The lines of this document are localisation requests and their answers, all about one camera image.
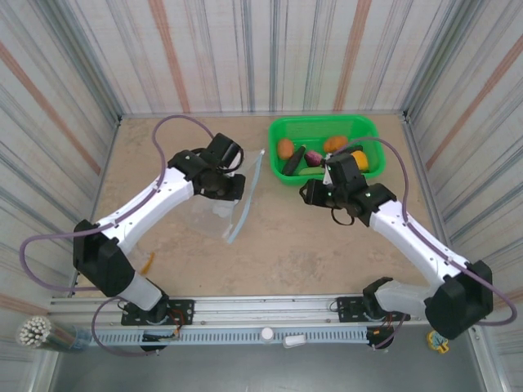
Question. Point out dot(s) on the green plastic basket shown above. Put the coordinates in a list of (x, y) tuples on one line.
[(318, 126)]

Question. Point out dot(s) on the clear container of white sticks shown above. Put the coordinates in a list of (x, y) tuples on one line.
[(32, 330)]

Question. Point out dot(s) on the orange scrap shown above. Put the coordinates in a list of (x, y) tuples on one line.
[(148, 264)]

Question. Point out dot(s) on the light green cucumber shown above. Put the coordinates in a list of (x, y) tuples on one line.
[(310, 172)]

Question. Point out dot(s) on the clear zip-top bag blue zipper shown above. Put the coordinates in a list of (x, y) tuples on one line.
[(216, 212)]

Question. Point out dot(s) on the white round cap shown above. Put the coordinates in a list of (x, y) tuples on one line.
[(267, 334)]

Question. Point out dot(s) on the purple onion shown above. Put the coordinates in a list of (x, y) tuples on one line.
[(314, 158)]

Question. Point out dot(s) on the yellow bell pepper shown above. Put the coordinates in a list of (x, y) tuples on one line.
[(361, 160)]

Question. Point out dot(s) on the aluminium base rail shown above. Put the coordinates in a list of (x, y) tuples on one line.
[(261, 310)]

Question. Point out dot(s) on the white plastic clip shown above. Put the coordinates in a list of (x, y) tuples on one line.
[(294, 341)]

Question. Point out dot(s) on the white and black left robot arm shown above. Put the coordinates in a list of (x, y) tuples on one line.
[(102, 265)]

